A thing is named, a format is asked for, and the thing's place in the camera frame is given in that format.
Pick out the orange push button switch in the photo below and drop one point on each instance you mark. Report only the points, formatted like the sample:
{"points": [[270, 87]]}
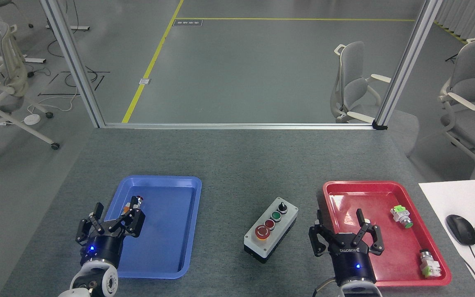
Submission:
{"points": [[132, 203]]}

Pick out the white round floor device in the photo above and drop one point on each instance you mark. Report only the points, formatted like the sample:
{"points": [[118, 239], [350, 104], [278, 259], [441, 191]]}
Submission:
{"points": [[32, 119]]}

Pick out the grey four-button control box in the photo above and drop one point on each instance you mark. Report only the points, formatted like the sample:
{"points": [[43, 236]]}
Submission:
{"points": [[278, 231]]}

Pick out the dark floor sign plate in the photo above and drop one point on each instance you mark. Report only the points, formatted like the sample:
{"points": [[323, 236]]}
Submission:
{"points": [[187, 22]]}

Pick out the green push button switch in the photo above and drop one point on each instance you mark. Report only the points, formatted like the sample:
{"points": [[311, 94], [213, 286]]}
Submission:
{"points": [[401, 216], [429, 264]]}

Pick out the blue plastic tray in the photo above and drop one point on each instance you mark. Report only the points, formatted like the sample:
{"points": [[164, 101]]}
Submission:
{"points": [[167, 231]]}

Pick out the black computer mouse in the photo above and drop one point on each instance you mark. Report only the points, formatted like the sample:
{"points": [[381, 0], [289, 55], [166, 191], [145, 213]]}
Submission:
{"points": [[461, 229]]}

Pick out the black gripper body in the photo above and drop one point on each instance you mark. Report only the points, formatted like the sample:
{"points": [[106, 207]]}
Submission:
{"points": [[103, 247], [351, 260]]}

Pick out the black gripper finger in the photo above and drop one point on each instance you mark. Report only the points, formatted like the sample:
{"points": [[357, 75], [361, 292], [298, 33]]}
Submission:
{"points": [[377, 241], [85, 231], [135, 225], [318, 241]]}

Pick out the pale grey curtain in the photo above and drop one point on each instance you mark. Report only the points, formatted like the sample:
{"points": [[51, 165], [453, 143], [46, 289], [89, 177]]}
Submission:
{"points": [[472, 16]]}

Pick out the metal floor socket plate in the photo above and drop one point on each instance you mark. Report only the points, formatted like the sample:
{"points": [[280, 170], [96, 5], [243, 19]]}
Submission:
{"points": [[144, 81]]}

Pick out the white desk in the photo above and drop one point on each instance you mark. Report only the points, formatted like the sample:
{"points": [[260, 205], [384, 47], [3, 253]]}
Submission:
{"points": [[460, 196]]}

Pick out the silver aluminium frame post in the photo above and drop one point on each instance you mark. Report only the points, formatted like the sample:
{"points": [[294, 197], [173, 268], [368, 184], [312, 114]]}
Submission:
{"points": [[74, 66], [406, 66]]}

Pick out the silver aluminium frame rail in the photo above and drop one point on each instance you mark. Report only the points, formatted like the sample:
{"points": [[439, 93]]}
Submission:
{"points": [[237, 125]]}

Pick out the white desk leg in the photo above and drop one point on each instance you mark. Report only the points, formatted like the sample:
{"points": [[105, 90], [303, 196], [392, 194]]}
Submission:
{"points": [[76, 28]]}

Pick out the red plastic tray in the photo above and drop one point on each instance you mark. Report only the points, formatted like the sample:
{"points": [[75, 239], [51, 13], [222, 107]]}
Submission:
{"points": [[402, 247]]}

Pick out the beige mesh office chair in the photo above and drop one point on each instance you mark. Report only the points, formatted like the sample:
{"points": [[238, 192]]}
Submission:
{"points": [[10, 78]]}

